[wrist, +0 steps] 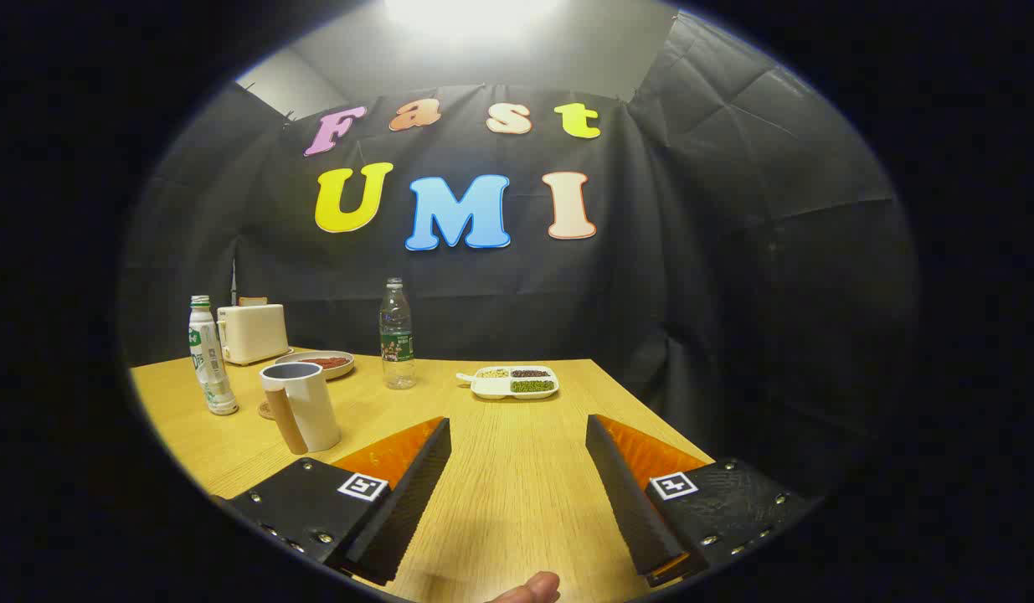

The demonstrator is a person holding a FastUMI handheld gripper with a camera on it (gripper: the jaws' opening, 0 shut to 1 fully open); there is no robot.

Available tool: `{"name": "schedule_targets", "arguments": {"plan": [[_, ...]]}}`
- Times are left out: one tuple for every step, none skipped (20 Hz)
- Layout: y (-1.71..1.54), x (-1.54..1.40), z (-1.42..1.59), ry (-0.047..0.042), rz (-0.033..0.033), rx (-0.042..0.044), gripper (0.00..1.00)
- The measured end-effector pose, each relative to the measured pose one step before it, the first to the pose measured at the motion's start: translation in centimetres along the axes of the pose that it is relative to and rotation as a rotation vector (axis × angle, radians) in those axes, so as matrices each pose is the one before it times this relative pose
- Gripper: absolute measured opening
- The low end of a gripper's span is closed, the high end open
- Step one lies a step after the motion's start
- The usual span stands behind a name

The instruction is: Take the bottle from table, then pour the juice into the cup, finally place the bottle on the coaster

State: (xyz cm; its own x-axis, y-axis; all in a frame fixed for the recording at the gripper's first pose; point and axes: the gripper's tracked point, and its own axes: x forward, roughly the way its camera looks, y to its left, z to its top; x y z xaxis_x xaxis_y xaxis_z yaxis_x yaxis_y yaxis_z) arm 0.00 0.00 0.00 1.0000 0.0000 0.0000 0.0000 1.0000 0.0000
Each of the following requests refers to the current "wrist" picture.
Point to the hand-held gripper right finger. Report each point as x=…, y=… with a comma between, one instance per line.
x=630, y=502

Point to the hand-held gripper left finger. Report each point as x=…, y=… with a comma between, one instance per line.
x=408, y=502

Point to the round cork coaster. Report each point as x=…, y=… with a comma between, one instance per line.
x=265, y=411

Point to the white juice bottle green label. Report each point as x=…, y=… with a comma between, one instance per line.
x=211, y=368

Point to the clear plastic water bottle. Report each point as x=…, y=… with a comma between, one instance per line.
x=397, y=347

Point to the wooden table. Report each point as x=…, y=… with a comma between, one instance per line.
x=516, y=469

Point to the white divided tray with beans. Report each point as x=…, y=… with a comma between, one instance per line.
x=516, y=387

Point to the round plate with red food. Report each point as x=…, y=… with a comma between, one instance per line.
x=328, y=363

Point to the cream toaster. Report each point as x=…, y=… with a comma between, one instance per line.
x=253, y=331

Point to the slice of toast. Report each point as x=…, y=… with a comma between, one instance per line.
x=253, y=301

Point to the ceiling light panel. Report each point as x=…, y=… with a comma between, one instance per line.
x=475, y=12

